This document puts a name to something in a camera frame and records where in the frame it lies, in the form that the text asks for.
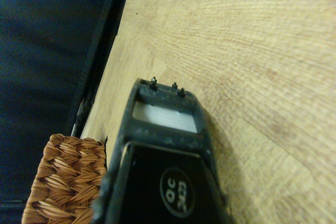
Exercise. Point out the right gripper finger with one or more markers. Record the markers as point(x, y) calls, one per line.
point(162, 136)

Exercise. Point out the brown wicker basket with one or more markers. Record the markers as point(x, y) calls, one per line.
point(63, 176)

